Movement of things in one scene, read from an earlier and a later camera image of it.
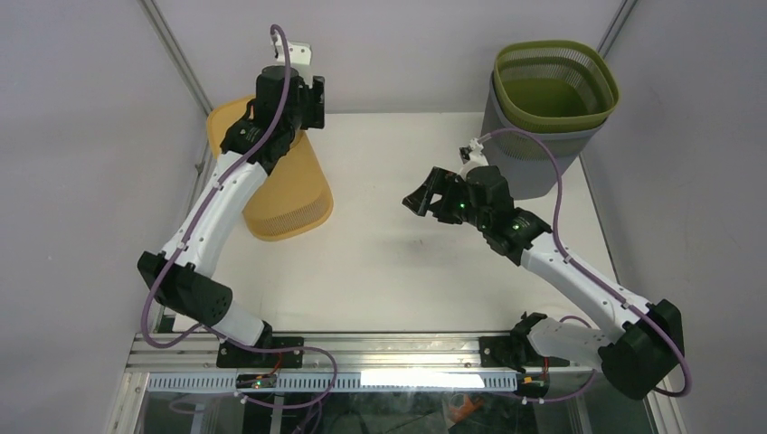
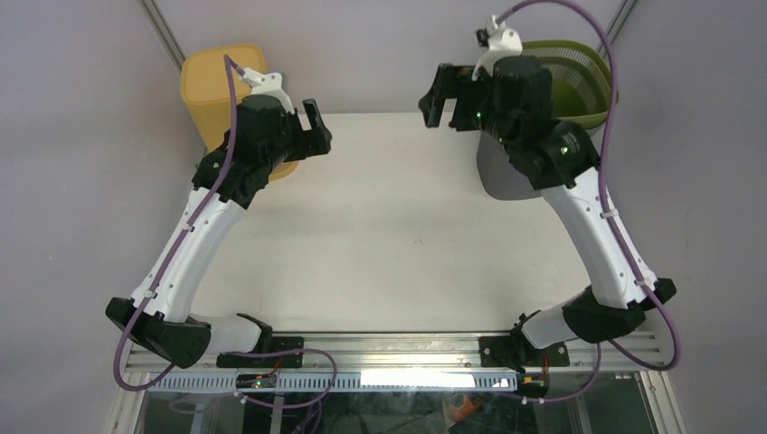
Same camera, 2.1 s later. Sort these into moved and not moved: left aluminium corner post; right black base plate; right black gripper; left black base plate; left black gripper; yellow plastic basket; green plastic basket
Moved: yellow plastic basket; left black gripper; right black gripper
Not moved: left black base plate; green plastic basket; left aluminium corner post; right black base plate
